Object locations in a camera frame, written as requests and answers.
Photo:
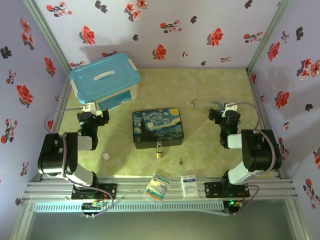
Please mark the brass padlock silver shackle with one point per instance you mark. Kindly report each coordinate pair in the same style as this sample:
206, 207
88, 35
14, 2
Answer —
160, 155

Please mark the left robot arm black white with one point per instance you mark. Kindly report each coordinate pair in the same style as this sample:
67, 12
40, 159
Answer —
53, 155

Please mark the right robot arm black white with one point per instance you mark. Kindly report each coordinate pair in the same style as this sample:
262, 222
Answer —
260, 150

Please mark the small metal key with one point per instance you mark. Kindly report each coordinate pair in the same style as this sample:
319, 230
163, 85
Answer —
180, 162

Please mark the stethoscope with blue tubing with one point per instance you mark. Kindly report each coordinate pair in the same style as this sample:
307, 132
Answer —
217, 103

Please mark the small white bottle cap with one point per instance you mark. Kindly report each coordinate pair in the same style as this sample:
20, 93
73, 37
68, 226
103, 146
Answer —
106, 156

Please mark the white storage box blue lid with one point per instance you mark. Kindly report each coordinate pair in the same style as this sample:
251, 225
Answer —
105, 80

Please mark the starry night painted lock box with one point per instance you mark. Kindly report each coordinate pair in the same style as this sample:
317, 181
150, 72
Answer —
157, 127

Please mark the white printed packet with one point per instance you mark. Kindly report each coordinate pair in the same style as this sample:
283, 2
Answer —
190, 186

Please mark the small circuit board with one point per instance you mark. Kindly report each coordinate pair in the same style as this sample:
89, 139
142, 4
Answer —
233, 203
92, 206

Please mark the green blue printed sachet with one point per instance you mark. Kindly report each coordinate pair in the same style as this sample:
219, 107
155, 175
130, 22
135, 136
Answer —
157, 187

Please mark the black camera module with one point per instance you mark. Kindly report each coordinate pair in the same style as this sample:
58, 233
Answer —
230, 107

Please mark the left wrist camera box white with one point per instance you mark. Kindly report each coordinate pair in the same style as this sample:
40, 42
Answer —
89, 107

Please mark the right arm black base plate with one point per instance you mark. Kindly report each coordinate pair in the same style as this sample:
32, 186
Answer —
212, 190

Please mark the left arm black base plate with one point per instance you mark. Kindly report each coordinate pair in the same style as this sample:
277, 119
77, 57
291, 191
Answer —
110, 191

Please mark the aluminium front frame rails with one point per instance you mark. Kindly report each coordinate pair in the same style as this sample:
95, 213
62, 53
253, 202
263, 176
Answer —
132, 185

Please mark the aluminium corner post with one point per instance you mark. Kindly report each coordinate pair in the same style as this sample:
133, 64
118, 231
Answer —
270, 35
47, 35

